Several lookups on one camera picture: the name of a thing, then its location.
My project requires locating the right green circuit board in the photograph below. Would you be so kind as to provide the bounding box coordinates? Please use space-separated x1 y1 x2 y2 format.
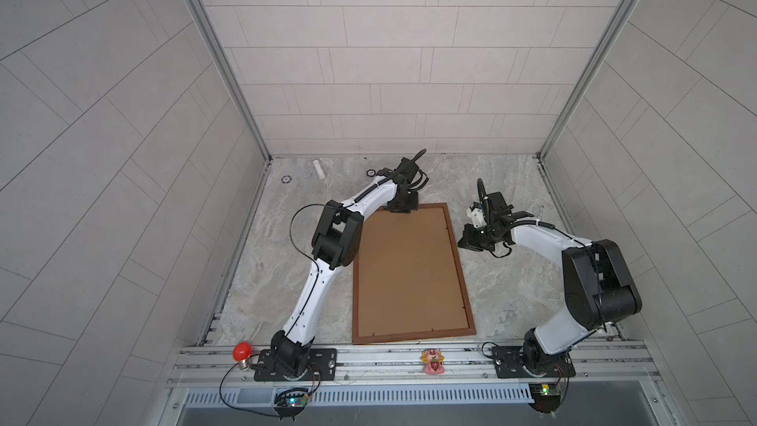
528 384 564 414

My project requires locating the pink toy figure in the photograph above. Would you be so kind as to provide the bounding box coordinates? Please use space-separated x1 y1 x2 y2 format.
421 348 446 376

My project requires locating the white cylinder tube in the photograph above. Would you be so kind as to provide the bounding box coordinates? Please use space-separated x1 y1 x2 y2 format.
313 160 326 179

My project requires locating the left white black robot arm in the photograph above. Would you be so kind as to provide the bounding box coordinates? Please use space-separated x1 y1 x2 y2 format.
270 150 429 378

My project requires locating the aluminium front rail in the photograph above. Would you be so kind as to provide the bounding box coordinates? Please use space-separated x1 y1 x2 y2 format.
167 336 662 388

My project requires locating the white vented cable duct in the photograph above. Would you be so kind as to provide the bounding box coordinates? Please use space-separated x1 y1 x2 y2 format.
185 384 534 408

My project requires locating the left green circuit board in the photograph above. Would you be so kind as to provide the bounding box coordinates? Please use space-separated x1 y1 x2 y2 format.
273 388 311 418

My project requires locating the green circuit board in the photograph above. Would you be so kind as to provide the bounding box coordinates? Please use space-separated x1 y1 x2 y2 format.
273 388 311 418
528 384 564 414

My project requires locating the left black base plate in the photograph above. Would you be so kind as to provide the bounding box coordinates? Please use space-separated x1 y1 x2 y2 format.
254 348 337 382

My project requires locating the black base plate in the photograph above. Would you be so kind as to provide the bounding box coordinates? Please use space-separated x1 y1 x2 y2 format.
491 346 577 380
254 348 337 382

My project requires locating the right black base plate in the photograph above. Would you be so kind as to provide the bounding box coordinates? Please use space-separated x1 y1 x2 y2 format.
491 346 577 380

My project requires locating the red emergency stop button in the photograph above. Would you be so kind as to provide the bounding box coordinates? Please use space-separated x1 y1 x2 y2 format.
233 341 254 370

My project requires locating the brown wooden picture frame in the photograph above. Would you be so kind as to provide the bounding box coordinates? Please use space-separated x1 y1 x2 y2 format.
351 202 478 345

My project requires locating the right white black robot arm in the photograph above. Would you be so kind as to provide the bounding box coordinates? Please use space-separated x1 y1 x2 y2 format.
457 179 643 377

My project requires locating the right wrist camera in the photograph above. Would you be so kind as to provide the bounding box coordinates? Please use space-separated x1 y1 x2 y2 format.
466 204 487 229

